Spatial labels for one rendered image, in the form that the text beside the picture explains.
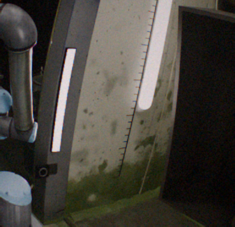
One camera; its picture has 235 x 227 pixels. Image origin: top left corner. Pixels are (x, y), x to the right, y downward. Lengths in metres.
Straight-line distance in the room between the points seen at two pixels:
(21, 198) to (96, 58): 1.14
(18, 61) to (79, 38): 0.84
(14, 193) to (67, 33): 1.03
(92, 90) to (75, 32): 0.41
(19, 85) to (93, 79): 0.91
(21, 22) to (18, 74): 0.21
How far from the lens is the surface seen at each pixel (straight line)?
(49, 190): 2.09
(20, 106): 1.16
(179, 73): 1.61
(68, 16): 1.75
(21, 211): 1.04
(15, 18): 0.91
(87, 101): 1.95
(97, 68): 1.92
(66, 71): 1.76
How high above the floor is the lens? 1.47
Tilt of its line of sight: 16 degrees down
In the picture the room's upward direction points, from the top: 12 degrees clockwise
